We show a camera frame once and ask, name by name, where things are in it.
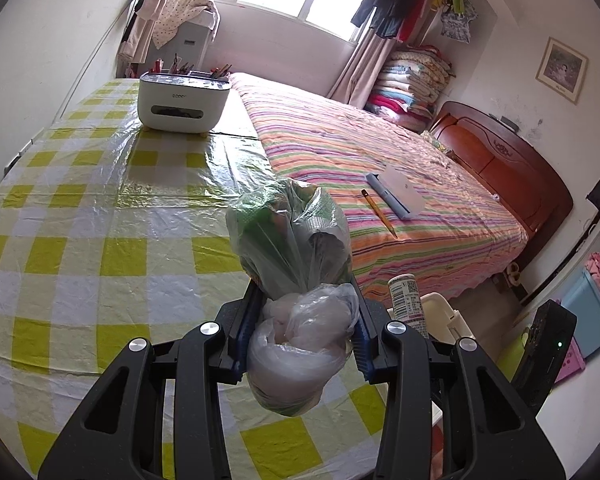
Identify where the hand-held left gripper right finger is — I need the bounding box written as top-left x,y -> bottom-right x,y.
352,280 -> 566,480

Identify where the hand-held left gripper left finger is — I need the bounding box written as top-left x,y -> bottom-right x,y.
37,285 -> 268,480

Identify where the white labelled can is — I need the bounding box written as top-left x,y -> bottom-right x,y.
387,274 -> 432,341

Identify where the white plastic trash bin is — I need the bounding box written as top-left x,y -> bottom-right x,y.
387,292 -> 478,480

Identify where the clear plastic bag with greens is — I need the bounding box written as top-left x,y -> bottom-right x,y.
226,178 -> 361,417

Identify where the pink storage crate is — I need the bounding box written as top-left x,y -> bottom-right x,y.
555,340 -> 586,386

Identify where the green storage box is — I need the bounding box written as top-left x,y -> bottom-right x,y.
496,332 -> 531,383

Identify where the light blue storage box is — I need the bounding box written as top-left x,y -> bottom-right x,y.
560,266 -> 600,358

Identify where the yellow pencil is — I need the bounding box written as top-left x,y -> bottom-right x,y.
361,189 -> 399,239

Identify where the white and blue case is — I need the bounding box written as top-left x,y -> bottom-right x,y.
366,164 -> 425,220

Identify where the wooden bed headboard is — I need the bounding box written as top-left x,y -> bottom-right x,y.
427,101 -> 574,271

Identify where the striped bed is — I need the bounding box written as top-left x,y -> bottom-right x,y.
228,71 -> 531,303

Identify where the green patterned cloth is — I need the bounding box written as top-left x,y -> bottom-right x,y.
420,130 -> 453,156

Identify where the white desk organizer box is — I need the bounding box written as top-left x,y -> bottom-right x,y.
138,71 -> 233,135

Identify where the stack of folded quilts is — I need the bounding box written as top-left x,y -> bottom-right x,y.
365,45 -> 453,133

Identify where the bunch of pens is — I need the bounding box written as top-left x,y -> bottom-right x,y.
150,54 -> 231,81

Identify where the beige curtain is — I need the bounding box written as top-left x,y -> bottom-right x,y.
328,27 -> 398,111

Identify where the white dotted cloth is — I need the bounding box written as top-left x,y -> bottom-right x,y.
152,0 -> 218,51

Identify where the pale hanging robe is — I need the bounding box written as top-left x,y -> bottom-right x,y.
117,0 -> 168,66

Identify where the row of hanging clothes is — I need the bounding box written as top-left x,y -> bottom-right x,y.
290,0 -> 479,43

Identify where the framed wall picture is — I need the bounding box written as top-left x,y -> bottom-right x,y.
536,36 -> 590,106

